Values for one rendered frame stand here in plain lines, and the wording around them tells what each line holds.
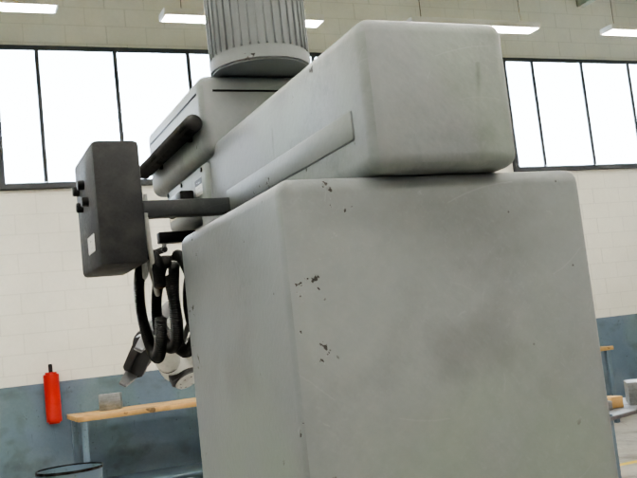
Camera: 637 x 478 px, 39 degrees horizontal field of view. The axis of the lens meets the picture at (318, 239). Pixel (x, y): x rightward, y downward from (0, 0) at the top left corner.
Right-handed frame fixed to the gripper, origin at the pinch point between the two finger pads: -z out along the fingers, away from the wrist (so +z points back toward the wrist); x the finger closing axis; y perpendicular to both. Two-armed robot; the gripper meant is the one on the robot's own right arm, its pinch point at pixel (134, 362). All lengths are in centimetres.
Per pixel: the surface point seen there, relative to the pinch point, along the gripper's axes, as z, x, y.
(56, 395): 558, -398, -141
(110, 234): -62, 56, -3
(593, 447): -85, 69, 75
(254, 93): -23, 79, 4
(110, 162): -58, 65, -8
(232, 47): -28, 86, -2
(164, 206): -48, 59, 1
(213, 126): -30, 72, 1
